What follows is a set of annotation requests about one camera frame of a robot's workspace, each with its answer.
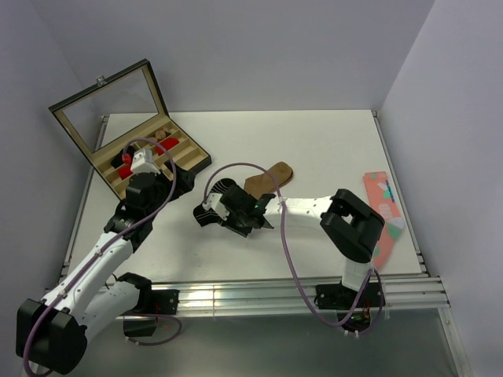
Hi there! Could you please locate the tan ribbed sock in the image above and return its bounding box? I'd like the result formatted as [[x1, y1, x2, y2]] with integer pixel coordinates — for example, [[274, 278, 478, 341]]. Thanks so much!
[[244, 162, 294, 199]]

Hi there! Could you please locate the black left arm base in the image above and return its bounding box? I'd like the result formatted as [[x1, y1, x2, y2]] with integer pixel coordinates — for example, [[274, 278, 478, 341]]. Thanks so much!
[[123, 289, 179, 339]]

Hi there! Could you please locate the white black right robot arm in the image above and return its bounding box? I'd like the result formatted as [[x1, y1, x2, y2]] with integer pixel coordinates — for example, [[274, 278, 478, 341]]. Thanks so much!
[[211, 185, 385, 306]]

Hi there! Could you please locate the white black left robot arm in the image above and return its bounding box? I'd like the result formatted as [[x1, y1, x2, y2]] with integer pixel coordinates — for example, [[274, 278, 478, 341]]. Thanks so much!
[[16, 167, 196, 376]]

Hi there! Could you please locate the red rolled sock right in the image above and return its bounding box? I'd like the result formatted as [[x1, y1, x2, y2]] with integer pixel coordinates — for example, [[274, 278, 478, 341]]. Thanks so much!
[[156, 137, 179, 155]]

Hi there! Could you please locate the red rolled sock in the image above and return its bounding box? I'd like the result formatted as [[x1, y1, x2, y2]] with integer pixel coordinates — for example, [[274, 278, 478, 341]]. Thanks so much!
[[156, 137, 179, 155], [118, 166, 132, 180]]

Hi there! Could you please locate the black white striped sock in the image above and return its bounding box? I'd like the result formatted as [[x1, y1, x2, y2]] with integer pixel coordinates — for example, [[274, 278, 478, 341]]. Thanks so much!
[[193, 178, 236, 227]]

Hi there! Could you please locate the beige rolled sock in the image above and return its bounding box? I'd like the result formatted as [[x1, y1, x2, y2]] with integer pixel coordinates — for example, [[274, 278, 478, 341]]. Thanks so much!
[[155, 130, 169, 141]]

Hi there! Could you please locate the red rolled sock left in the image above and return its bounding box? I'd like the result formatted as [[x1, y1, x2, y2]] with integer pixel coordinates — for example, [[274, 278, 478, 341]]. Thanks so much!
[[118, 166, 132, 180]]

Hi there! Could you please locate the black rolled sock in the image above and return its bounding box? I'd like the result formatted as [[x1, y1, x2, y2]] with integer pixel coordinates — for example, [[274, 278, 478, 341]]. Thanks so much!
[[110, 150, 123, 169]]

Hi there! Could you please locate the black compartment storage box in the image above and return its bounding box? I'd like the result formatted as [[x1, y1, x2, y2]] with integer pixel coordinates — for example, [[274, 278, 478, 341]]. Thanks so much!
[[49, 59, 211, 199]]

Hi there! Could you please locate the pink patterned sock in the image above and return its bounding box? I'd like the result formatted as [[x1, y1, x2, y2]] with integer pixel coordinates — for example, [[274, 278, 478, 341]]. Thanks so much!
[[363, 171, 406, 270]]

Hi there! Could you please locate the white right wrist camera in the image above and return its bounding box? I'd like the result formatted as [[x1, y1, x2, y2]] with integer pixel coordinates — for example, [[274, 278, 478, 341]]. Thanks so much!
[[202, 192, 229, 221]]

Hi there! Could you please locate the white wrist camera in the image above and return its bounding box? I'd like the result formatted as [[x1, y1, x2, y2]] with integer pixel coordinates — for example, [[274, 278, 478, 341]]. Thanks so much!
[[202, 192, 229, 221], [130, 148, 161, 174]]

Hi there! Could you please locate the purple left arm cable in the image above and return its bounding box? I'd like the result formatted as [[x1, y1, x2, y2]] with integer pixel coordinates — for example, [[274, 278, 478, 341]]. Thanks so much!
[[22, 137, 184, 373]]

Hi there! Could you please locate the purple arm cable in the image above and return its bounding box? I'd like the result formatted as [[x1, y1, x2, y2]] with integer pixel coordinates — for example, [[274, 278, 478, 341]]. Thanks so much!
[[204, 163, 384, 335], [22, 137, 184, 373]]

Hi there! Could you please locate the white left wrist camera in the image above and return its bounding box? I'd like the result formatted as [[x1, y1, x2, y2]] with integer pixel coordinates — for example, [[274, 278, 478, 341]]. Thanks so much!
[[130, 148, 161, 174]]

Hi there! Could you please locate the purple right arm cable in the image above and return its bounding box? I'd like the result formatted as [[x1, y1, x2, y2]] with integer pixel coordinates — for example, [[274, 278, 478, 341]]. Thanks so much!
[[204, 163, 384, 335]]

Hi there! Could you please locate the aluminium rail frame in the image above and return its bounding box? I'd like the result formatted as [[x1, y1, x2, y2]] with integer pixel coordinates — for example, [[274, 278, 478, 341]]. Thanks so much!
[[37, 112, 472, 377]]

